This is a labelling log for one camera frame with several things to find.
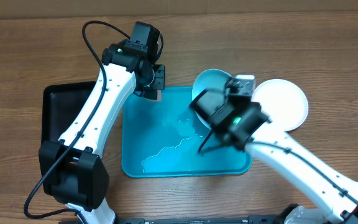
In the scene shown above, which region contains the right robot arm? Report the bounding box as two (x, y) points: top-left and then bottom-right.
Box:
(211, 75), (358, 223)

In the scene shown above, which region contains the white plate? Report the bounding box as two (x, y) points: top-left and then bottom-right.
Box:
(252, 79), (309, 131)

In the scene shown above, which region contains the black plastic tray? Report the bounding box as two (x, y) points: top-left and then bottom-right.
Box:
(41, 81), (96, 142)

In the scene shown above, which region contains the teal plastic tray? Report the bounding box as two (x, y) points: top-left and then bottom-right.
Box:
(121, 86), (252, 178)

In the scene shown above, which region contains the green and pink sponge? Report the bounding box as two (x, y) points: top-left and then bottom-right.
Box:
(143, 90), (162, 101)

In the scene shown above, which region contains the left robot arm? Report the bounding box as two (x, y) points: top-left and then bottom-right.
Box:
(34, 37), (165, 223)

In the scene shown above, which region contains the light blue plate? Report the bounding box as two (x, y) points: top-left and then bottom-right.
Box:
(191, 68), (233, 130)

